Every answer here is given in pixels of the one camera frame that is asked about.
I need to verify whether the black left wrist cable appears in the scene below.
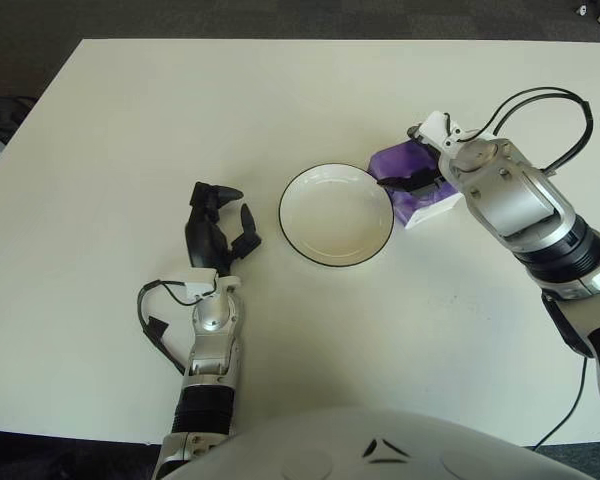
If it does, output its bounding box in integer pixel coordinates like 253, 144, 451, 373
136, 280, 216, 376

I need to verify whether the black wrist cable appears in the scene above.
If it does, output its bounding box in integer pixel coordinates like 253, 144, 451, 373
447, 87, 595, 174
136, 280, 216, 376

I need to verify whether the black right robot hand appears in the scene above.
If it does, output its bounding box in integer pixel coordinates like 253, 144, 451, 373
377, 124, 442, 193

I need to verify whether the purple tissue paper pack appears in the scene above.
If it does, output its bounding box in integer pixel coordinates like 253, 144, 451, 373
368, 140, 462, 232

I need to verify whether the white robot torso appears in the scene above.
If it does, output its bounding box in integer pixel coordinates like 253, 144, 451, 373
157, 407, 591, 480

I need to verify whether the black bag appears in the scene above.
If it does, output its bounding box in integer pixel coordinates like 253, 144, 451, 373
0, 95, 37, 146

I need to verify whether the white plate with black rim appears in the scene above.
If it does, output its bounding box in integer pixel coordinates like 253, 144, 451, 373
278, 161, 396, 270

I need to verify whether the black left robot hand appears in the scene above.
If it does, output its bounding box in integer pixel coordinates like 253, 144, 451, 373
182, 180, 264, 277

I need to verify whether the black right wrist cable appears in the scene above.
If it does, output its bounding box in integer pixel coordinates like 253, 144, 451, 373
447, 87, 595, 174

